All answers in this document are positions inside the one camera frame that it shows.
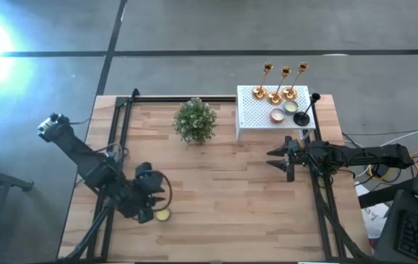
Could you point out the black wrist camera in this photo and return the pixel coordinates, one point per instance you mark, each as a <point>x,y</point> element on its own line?
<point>315,154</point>
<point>149,179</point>

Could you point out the gold candlestick holder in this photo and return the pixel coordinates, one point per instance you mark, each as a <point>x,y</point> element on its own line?
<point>274,98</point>
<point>289,94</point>
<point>259,92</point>

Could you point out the black aluminium table frame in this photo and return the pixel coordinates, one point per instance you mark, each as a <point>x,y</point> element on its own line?
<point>157,99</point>

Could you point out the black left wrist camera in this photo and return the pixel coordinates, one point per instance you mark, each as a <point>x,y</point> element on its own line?
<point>149,179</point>

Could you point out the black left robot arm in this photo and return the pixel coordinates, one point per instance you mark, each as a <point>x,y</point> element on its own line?
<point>80,157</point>

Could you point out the black candlestick holder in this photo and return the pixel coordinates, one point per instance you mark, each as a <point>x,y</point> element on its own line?
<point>301,119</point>

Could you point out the dark floral candle tin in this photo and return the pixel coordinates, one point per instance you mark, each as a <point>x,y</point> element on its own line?
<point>164,215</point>

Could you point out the white paper sheet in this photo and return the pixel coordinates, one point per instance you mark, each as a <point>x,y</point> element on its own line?
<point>372,216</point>

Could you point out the black metal stand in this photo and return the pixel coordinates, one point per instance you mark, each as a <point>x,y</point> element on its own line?
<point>3,179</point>

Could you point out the orange patterned candle tin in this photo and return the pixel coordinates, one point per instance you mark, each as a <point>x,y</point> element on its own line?
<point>277,116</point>

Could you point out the white perforated metal shelf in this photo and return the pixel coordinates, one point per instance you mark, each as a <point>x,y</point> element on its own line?
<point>256,113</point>

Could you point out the blue patterned candle tin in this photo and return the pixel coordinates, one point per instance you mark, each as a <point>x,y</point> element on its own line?
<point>291,107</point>

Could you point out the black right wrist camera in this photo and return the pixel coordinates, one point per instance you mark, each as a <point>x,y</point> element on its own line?
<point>315,154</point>

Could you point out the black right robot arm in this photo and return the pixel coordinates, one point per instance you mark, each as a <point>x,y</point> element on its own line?
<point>370,155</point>

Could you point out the artificial plant in black pot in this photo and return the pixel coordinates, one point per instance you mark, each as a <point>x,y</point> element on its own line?
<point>194,121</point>

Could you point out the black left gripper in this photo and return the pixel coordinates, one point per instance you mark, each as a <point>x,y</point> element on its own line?
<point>137,205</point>

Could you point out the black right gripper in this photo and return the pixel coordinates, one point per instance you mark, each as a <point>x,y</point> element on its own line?
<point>290,157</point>

